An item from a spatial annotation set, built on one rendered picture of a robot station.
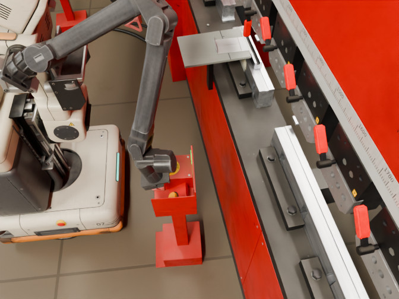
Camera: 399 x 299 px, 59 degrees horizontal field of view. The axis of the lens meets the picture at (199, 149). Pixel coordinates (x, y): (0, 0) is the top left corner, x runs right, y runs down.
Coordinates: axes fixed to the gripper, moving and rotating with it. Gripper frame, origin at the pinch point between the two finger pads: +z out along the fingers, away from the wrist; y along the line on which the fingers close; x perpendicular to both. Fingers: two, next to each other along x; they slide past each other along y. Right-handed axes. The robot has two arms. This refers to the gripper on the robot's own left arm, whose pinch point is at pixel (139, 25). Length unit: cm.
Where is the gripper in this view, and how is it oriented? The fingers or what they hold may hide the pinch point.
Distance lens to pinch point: 161.0
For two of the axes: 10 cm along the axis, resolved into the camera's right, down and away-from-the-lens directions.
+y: -1.0, -8.2, 5.6
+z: 4.6, 4.6, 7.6
